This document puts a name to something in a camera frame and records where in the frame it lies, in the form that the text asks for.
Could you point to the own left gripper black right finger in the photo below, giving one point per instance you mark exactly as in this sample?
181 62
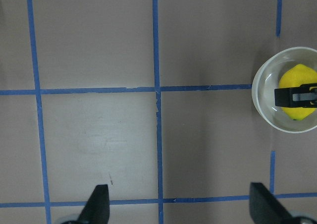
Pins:
264 208

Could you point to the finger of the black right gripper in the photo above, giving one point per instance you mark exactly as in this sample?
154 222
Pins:
304 96

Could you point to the yellow lemon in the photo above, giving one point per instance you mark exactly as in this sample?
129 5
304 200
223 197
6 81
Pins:
298 75

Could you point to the white bowl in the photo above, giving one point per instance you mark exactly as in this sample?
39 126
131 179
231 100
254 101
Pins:
266 80

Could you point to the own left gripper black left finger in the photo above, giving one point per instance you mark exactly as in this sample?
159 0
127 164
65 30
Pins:
97 208

